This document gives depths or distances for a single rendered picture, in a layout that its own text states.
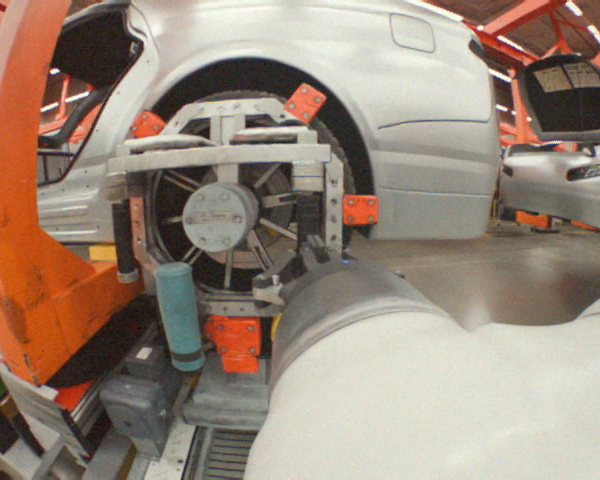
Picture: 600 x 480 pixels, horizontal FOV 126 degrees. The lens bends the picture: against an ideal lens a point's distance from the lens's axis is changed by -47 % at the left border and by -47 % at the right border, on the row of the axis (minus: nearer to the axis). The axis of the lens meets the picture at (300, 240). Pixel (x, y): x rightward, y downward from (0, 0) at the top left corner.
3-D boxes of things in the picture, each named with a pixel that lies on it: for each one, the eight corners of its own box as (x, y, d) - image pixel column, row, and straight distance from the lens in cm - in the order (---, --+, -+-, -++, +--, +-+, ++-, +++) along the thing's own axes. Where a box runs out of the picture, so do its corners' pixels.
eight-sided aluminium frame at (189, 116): (335, 305, 82) (338, 105, 77) (339, 315, 76) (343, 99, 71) (152, 303, 90) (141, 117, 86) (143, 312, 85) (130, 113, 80)
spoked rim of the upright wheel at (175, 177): (307, 119, 101) (168, 147, 108) (313, 101, 79) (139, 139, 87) (328, 260, 103) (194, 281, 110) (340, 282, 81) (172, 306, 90)
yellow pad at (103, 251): (135, 252, 114) (134, 239, 113) (117, 261, 103) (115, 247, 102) (108, 251, 122) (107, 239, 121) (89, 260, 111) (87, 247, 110)
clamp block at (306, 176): (317, 190, 54) (317, 162, 54) (324, 192, 45) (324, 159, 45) (290, 190, 54) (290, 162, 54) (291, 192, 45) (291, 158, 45)
